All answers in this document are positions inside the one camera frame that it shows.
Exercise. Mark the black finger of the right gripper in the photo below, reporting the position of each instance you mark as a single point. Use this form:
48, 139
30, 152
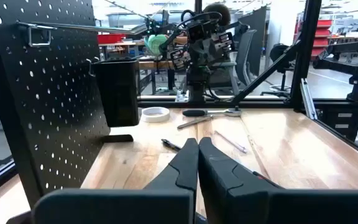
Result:
179, 59
224, 42

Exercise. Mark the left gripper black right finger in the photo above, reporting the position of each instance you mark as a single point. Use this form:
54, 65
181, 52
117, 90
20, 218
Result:
222, 186

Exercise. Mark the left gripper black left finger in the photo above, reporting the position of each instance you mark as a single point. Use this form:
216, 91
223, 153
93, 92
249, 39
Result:
179, 174

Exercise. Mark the black ballpoint pen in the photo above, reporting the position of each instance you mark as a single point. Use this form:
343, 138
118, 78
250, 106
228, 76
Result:
170, 144

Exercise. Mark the lilac ballpoint pen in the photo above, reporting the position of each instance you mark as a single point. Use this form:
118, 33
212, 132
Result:
230, 142

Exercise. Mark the black perforated peg board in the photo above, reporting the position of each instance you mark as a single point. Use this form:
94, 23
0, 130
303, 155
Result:
2, 93

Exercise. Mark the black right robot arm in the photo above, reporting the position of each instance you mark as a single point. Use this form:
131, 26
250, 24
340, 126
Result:
196, 84

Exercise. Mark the chrome double-prong peg hook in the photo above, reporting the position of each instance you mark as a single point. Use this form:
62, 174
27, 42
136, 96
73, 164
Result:
82, 28

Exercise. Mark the person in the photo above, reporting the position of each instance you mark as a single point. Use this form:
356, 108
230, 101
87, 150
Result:
221, 14

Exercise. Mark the gray office chair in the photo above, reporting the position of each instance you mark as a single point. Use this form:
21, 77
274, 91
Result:
244, 53

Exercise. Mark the green plastic bag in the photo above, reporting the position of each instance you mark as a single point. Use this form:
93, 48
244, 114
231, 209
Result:
155, 43

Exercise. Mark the dark gray partition panel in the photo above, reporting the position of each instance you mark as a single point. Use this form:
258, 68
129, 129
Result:
258, 37

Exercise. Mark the black stool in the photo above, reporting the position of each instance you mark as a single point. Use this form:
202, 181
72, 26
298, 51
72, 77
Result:
278, 51

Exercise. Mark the white masking tape roll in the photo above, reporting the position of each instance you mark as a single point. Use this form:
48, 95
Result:
155, 119

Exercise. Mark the black plastic hanging bin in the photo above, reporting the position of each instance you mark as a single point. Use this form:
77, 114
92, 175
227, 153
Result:
117, 93

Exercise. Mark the red storage bin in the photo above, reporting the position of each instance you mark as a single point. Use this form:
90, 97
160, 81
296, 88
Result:
110, 39

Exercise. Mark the red drawer cabinet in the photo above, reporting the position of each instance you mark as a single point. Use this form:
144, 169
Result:
322, 31

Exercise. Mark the black drawer unit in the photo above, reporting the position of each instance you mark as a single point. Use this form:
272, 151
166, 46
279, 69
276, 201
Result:
342, 119

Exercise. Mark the black metal table frame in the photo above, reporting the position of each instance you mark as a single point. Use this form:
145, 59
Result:
306, 46

